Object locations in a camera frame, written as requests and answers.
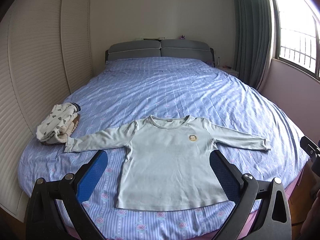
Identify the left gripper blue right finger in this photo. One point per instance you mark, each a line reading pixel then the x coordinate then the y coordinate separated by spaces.
pixel 239 188

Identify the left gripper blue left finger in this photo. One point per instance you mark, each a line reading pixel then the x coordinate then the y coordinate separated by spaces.
pixel 77 188

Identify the light green long-sleeve shirt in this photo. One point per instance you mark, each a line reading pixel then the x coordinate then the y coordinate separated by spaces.
pixel 166 167

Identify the person's right hand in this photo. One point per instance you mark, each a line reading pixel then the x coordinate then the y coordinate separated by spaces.
pixel 310 227

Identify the beige knitted folded garment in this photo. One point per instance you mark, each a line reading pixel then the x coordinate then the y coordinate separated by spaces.
pixel 61 136

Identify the brown folded garment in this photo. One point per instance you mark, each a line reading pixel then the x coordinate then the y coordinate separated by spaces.
pixel 56 130

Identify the white printed folded garment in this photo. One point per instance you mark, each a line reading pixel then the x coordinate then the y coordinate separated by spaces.
pixel 64 109

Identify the white nightstand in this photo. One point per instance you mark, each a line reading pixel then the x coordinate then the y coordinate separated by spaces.
pixel 230 71

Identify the window with metal bars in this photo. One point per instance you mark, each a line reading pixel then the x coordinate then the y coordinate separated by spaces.
pixel 297 35

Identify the white louvered wardrobe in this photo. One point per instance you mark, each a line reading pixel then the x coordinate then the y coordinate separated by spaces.
pixel 45 57

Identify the green curtain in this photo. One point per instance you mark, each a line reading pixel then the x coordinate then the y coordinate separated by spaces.
pixel 254 41

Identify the right grey headboard cushion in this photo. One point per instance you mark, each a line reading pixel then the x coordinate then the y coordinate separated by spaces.
pixel 187 49

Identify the grey headboard cushion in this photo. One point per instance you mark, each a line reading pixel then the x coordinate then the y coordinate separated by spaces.
pixel 187 49
pixel 133 49

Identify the left grey headboard cushion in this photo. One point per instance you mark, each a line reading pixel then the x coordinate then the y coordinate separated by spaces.
pixel 133 49

